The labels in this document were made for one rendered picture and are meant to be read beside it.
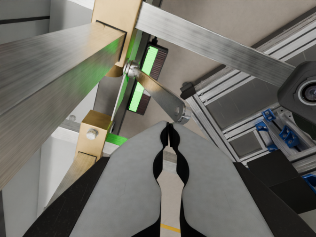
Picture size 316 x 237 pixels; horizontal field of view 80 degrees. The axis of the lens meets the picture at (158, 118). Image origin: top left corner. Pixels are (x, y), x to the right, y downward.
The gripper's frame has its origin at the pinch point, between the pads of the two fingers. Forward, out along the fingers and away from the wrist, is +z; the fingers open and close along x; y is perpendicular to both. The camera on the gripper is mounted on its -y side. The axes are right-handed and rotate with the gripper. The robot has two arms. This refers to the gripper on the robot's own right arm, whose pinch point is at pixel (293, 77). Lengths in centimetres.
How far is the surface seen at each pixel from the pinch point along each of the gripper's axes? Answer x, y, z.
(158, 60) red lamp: -8.1, -19.7, 12.0
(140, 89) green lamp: -15.7, -21.4, 12.0
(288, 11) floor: 20, 35, 83
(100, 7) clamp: -0.7, -28.5, -5.0
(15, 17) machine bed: -9.4, -47.0, 8.2
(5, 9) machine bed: -7.9, -47.0, 6.0
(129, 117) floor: -69, -23, 82
